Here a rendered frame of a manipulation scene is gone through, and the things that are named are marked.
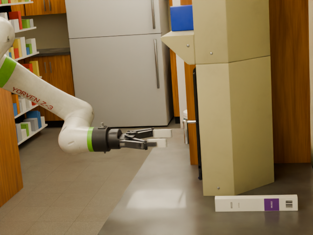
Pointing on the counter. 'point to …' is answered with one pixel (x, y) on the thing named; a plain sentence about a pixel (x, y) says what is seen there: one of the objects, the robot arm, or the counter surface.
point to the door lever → (187, 129)
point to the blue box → (181, 17)
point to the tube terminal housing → (234, 94)
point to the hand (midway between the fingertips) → (164, 138)
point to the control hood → (181, 44)
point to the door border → (198, 124)
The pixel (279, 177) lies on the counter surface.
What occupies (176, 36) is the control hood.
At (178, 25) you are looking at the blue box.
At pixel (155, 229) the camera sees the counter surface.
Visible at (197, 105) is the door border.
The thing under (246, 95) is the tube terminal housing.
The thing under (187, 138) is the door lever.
